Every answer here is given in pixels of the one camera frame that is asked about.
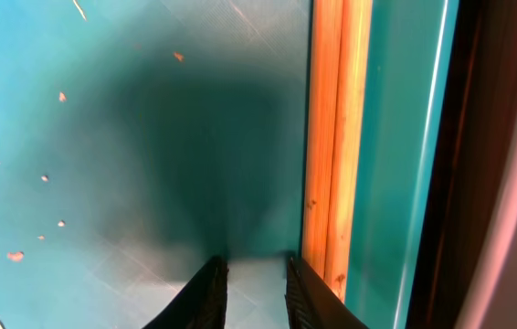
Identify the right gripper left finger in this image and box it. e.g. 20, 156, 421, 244
143, 256, 228, 329

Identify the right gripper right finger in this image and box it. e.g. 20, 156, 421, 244
285, 258, 367, 329

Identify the wooden chopstick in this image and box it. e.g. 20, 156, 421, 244
301, 0, 343, 276
324, 0, 373, 301

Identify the grey dishwasher rack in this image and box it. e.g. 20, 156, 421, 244
406, 0, 517, 328

